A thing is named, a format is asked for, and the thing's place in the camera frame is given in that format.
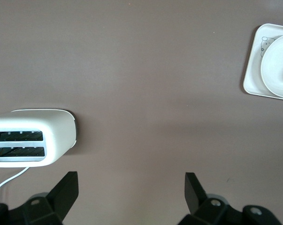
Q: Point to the white two-slot toaster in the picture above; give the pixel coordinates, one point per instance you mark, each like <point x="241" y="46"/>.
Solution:
<point x="59" y="131"/>

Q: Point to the cream round plate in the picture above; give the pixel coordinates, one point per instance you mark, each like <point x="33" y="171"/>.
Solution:
<point x="272" y="65"/>

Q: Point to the cream rabbit print tray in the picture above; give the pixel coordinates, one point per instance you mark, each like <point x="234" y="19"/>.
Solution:
<point x="254" y="70"/>

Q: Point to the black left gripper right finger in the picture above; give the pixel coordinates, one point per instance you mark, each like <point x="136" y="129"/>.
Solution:
<point x="197" y="199"/>

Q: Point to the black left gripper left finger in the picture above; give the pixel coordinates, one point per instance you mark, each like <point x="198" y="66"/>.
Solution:
<point x="61" y="199"/>

